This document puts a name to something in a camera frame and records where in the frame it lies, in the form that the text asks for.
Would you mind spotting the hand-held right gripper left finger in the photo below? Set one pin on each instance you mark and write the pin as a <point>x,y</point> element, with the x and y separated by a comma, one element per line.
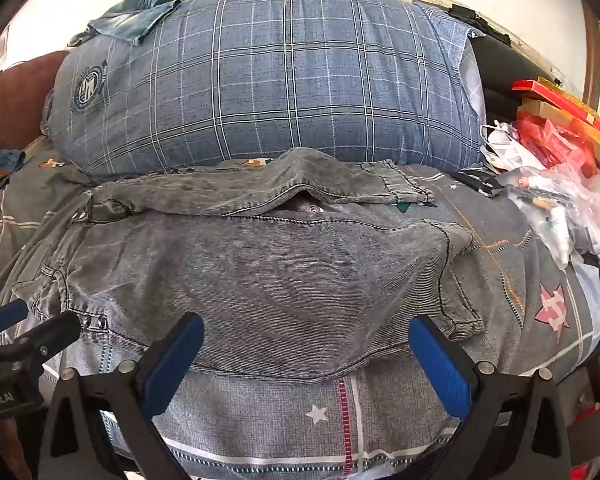
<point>176,364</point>

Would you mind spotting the red plastic bag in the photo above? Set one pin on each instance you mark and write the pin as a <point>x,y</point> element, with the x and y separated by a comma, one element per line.
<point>555,142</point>

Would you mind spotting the white plastic bag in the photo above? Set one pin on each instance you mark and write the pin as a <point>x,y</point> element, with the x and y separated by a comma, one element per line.
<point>502,147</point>

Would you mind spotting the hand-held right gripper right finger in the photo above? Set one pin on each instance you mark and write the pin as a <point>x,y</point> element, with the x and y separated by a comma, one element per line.
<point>439,370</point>

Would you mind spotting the wooden door frame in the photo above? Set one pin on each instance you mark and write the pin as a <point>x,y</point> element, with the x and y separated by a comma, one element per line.
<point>591,50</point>

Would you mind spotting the black labelled pouch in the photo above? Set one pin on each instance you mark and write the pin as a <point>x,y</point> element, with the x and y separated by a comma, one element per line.
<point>477,182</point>

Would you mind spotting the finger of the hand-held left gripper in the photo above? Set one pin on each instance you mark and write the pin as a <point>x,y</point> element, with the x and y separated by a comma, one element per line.
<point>45,335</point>
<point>2,314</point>

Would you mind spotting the grey denim pants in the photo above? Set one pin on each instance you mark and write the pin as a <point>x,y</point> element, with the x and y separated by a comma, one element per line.
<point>255,285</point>

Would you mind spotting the red and yellow box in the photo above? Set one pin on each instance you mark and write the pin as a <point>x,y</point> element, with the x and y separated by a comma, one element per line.
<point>560,100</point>

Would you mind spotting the brown headboard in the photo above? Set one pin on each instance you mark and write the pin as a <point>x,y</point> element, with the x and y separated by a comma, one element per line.
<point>20,95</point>

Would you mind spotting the clear plastic bag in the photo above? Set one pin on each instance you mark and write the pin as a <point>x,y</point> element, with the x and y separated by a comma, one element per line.
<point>560,205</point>

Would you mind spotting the small blue denim garment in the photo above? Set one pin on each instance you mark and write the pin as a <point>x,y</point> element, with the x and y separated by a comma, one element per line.
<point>0,165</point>

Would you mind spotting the grey patterned bed sheet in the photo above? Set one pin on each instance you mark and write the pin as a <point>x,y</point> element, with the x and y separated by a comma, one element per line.
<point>510,260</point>

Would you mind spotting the light blue denim garment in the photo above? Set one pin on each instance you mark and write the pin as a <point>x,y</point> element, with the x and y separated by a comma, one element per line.
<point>125,17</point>

